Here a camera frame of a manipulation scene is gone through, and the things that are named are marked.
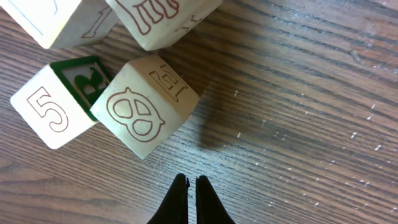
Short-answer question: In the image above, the red-top C wooden block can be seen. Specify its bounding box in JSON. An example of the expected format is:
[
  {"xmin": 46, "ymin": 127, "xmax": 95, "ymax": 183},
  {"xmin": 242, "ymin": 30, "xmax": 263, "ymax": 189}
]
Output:
[{"xmin": 10, "ymin": 55, "xmax": 113, "ymax": 149}]

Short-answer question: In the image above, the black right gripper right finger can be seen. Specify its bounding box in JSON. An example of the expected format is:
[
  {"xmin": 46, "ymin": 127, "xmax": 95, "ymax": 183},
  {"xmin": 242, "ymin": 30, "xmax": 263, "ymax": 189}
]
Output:
[{"xmin": 195, "ymin": 175, "xmax": 235, "ymax": 224}]

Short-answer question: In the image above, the blue B wooden block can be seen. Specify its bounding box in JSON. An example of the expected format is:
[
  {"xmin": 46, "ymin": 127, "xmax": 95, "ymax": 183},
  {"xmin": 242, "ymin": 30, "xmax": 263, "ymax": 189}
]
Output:
[{"xmin": 90, "ymin": 55, "xmax": 200, "ymax": 159}]

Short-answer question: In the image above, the white I wooden block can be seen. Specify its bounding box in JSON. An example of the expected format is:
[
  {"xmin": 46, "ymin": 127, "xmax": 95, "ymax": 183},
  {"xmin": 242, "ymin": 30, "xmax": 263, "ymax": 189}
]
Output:
[{"xmin": 106, "ymin": 0, "xmax": 223, "ymax": 51}]

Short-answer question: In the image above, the yellow-top bone wooden block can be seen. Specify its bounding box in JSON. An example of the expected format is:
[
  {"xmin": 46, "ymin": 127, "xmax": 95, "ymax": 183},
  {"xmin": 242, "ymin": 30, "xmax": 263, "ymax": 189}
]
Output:
[{"xmin": 1, "ymin": 0, "xmax": 119, "ymax": 49}]

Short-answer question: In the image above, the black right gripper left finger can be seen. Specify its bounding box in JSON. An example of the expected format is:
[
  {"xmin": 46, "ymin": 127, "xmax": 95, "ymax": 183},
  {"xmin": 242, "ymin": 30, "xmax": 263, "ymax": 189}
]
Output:
[{"xmin": 147, "ymin": 174, "xmax": 190, "ymax": 224}]

